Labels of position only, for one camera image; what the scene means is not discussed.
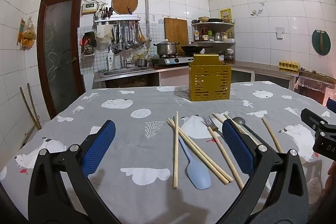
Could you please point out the steel pot with lid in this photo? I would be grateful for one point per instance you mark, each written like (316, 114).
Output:
(166, 48)

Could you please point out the light blue spatula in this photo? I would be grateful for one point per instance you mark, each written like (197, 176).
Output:
(198, 176)

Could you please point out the yellow wall poster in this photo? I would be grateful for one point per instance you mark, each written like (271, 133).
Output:
(225, 15)

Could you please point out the white wall socket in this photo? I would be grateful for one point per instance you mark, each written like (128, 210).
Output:
(279, 33)

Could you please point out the row of hanging ladles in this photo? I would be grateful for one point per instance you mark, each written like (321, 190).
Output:
(130, 37)

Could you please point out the round wooden cutting board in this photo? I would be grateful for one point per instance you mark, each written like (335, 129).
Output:
(123, 2)

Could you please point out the green round board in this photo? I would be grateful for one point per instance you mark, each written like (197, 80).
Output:
(320, 43)

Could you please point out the plastic covered side table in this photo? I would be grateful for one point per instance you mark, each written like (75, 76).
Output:
(315, 85)

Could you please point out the corner shelf with bottles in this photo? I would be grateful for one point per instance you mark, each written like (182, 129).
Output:
(212, 33)

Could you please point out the yellow slotted utensil holder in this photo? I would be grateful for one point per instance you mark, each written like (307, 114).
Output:
(210, 82)

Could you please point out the yellow egg carton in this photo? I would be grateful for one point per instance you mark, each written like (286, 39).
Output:
(288, 65)

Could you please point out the leaning wooden sticks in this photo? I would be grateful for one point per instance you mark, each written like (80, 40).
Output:
(32, 108)

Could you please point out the red and black hanging bag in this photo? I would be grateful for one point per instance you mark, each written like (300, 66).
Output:
(88, 41)

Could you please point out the steel sink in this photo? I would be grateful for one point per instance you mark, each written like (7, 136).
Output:
(126, 71)

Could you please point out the black wok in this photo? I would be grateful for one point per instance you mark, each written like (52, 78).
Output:
(193, 48)

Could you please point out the metal wall rack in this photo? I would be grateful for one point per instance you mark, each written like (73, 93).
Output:
(118, 20)

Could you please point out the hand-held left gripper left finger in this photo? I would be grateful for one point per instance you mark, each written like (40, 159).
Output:
(101, 146)

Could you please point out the glass jar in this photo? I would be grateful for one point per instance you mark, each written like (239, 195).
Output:
(229, 54)

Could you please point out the gas stove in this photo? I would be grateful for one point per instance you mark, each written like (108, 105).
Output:
(170, 60)

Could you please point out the white hanging cloth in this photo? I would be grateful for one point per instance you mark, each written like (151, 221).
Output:
(103, 33)

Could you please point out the small steel saucepan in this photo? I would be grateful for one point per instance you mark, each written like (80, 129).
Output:
(141, 62)

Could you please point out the white soap bottle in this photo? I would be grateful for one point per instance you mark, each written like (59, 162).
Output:
(110, 61)

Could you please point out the kitchen counter cabinet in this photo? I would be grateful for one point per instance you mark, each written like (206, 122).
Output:
(262, 74)

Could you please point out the grey printed tablecloth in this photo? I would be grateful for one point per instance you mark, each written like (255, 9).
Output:
(131, 140)

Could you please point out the rectangular wooden cutting board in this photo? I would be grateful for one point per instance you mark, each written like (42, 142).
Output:
(176, 31)

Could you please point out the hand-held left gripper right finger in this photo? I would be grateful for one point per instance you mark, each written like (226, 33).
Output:
(237, 148)

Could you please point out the steel faucet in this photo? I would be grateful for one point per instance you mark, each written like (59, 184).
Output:
(125, 56)

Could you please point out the orange hanging bag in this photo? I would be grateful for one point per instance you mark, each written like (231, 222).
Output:
(28, 36)

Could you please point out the white wall device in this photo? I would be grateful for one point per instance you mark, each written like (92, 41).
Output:
(88, 8)

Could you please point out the brown door with frosted glass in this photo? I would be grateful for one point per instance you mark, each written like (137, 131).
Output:
(60, 56)

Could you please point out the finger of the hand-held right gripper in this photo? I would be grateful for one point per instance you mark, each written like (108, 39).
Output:
(332, 103)
(312, 120)

